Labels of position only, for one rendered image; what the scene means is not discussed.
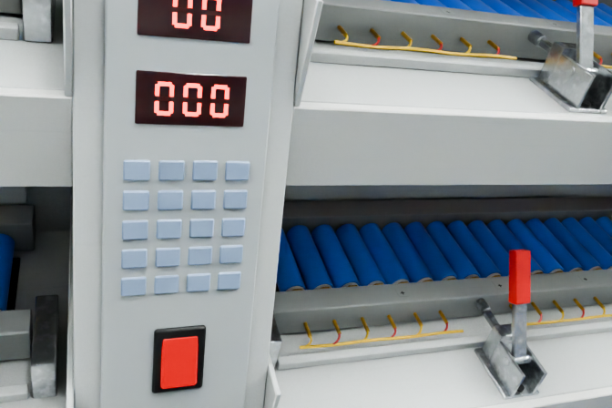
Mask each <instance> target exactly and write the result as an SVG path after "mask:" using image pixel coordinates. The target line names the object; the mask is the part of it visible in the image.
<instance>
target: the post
mask: <svg viewBox="0 0 612 408"><path fill-rule="evenodd" d="M105 4H106V0H72V52H73V336H74V408H101V329H102V248H103V167H104V85H105ZM302 9H303V0H280V10H279V20H278V31H277V41H276V51H275V62H274V72H273V83H272V93H271V104H270V123H269V135H268V145H267V156H266V166H265V176H264V187H263V197H262V208H261V218H260V238H259V248H258V259H257V269H256V280H255V291H254V301H253V312H252V322H251V333H250V352H249V363H248V373H247V384H246V394H245V404H244V408H264V400H265V391H266V381H267V371H268V362H269V353H270V335H271V325H272V316H273V307H274V298H275V288H276V279H277V269H278V260H279V251H280V241H281V223H282V214H283V205H284V195H285V186H286V177H287V167H288V158H289V148H290V139H291V122H292V112H293V102H294V93H295V84H296V75H297V65H298V55H299V46H300V37H301V20H302Z"/></svg>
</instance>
